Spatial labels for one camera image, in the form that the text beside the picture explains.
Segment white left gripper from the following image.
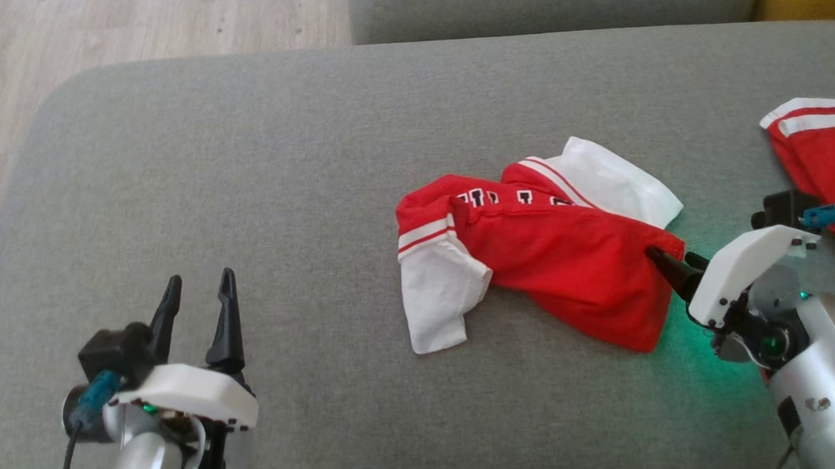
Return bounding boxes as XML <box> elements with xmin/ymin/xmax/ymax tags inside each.
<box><xmin>102</xmin><ymin>266</ymin><xmax>263</xmax><ymax>469</ymax></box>

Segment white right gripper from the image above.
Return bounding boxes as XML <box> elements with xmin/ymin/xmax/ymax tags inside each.
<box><xmin>644</xmin><ymin>222</ymin><xmax>829</xmax><ymax>378</ymax></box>

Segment red white baseball jacket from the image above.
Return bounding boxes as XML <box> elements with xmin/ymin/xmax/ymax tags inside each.
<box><xmin>391</xmin><ymin>131</ymin><xmax>693</xmax><ymax>367</ymax></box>

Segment red shorts with white stripes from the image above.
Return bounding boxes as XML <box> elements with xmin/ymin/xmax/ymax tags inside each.
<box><xmin>759</xmin><ymin>96</ymin><xmax>835</xmax><ymax>262</ymax></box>

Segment grey sofa seat cushion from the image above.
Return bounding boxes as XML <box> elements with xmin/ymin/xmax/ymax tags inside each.
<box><xmin>0</xmin><ymin>17</ymin><xmax>835</xmax><ymax>469</ymax></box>

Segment grey sofa back cushion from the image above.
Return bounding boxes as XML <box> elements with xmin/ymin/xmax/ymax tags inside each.
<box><xmin>349</xmin><ymin>0</ymin><xmax>764</xmax><ymax>46</ymax></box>

